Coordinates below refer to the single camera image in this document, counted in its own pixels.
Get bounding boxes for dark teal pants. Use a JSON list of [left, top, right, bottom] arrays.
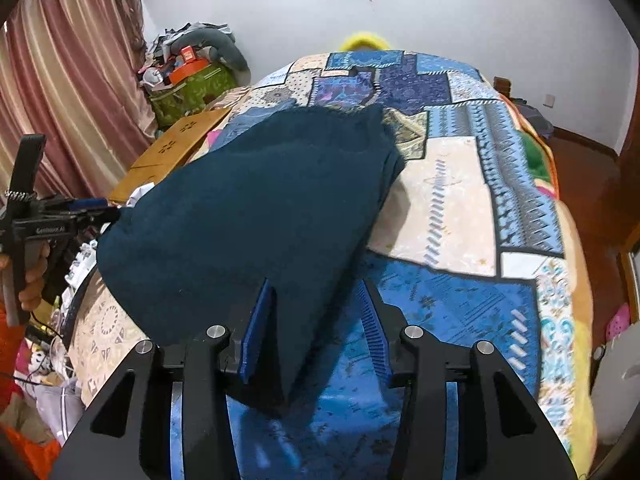
[[96, 105, 405, 408]]

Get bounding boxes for person left hand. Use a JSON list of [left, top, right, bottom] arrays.
[[18, 242, 50, 312]]

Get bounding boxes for blue patchwork quilt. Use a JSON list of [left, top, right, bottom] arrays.
[[67, 48, 599, 480]]

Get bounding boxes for pink beige striped curtain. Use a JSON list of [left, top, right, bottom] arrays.
[[1, 0, 157, 197]]

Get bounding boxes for wooden lap desk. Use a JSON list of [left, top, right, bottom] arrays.
[[108, 108, 230, 204]]

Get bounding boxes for green fabric storage bag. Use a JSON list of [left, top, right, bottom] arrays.
[[149, 64, 236, 129]]

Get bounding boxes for orange box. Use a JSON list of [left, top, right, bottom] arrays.
[[169, 58, 209, 84]]

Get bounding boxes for folded blue jeans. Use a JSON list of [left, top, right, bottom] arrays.
[[208, 99, 297, 152]]

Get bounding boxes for grey plush toy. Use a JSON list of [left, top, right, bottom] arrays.
[[170, 27, 248, 72]]

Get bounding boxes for grey bag on floor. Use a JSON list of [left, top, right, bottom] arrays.
[[513, 98, 554, 140]]

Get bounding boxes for yellow plush pillow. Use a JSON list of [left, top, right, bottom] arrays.
[[340, 32, 392, 52]]

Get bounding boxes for wooden door frame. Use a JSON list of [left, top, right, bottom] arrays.
[[617, 76, 640, 198]]

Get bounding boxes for white wall socket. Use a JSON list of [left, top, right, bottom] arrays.
[[544, 94, 555, 108]]

